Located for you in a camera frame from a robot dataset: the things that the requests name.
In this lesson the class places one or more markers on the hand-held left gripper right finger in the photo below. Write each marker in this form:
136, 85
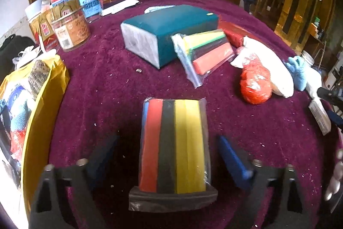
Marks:
233, 159

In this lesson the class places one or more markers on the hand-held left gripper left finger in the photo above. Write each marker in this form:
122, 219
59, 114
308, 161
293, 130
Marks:
103, 156

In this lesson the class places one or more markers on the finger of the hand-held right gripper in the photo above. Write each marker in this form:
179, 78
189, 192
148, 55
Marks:
337, 119
332, 95

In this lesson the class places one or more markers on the white tissue packet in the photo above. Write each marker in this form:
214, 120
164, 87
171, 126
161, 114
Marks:
319, 116

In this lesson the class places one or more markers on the striped sponge pack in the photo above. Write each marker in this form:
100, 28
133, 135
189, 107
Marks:
174, 145

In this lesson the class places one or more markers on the yellow bag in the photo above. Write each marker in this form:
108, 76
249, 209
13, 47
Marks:
45, 100

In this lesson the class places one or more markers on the light blue cloth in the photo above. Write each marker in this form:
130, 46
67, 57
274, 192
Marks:
20, 120

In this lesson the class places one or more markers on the person's right hand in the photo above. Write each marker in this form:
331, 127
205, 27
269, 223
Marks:
337, 180

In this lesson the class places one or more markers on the blue rolled towel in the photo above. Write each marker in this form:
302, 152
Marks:
296, 72

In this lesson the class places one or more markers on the white bucket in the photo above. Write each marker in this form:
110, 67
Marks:
307, 57

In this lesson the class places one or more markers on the white rolled towel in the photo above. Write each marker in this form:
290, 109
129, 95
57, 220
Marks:
268, 65

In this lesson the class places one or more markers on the red plastic bag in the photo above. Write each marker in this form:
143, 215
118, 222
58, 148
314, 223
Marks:
254, 84

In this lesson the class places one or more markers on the brown scrubber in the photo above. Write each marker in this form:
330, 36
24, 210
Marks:
38, 78

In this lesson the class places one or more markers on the blue and white printed bag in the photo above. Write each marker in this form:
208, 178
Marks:
18, 96

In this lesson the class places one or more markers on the sponge pack in zip bag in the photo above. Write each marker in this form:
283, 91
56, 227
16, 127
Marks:
206, 52

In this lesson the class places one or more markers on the dark red packet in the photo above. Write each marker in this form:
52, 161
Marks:
231, 33

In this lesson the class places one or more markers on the orange-labelled clear jar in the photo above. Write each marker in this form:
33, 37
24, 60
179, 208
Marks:
72, 33

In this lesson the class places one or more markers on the white plastic bag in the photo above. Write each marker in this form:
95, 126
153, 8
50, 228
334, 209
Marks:
26, 54

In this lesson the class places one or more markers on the red snack packet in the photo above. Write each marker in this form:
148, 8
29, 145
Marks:
49, 38

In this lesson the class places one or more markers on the black backpack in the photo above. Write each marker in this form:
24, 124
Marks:
12, 52

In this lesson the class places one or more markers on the teal tissue pack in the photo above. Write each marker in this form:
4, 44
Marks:
166, 27

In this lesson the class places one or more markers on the white paper packet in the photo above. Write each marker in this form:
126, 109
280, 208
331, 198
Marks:
119, 6

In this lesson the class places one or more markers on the white-lidded jar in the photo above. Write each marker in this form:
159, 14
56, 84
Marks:
36, 14

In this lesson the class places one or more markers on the white blue-labelled packet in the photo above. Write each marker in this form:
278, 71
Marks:
158, 9

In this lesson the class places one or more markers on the red-lidded snack jar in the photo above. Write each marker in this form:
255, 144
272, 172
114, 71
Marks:
63, 1

